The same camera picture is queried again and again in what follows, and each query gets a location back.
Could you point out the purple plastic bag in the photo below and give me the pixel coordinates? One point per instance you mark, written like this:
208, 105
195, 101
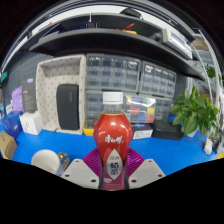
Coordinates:
16, 99

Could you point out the dark grey upright box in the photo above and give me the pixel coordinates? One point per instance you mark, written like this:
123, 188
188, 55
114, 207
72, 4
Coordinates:
29, 96

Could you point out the green potted plant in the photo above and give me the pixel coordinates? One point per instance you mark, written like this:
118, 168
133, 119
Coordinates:
193, 113

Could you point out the brown cardboard box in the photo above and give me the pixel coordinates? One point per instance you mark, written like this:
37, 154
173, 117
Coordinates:
7, 145

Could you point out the white ceramic cup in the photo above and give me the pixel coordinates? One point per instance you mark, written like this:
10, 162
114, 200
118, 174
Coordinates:
45, 161

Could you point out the small white box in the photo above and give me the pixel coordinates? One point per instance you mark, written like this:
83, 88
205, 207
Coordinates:
30, 123

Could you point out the red-labelled tea drink bottle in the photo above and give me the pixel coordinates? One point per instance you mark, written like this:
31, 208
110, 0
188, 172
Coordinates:
113, 133

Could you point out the black overhead shelf unit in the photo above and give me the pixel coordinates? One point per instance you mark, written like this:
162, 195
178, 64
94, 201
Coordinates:
110, 41

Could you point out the wide grey drawer cabinet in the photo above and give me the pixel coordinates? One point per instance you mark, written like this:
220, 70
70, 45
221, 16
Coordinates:
113, 73

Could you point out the black box with white label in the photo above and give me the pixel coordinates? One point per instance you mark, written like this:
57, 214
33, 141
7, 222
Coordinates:
142, 131

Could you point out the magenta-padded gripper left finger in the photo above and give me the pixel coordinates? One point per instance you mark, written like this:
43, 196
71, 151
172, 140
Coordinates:
80, 173

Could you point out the flat black case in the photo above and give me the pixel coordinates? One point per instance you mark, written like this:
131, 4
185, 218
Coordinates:
168, 130

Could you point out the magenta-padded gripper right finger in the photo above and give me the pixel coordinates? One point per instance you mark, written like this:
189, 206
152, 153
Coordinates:
146, 173

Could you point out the yellow multimeter with red leads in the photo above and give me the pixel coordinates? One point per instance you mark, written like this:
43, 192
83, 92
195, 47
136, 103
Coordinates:
88, 130

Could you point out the clear organiser with colourful parts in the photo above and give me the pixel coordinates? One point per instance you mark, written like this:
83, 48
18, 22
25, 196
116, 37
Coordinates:
140, 108

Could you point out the white perforated crate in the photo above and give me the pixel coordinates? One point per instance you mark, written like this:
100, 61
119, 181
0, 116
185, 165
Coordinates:
45, 100

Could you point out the narrow grey drawer cabinet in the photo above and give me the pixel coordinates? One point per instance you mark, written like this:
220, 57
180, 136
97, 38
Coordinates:
164, 108

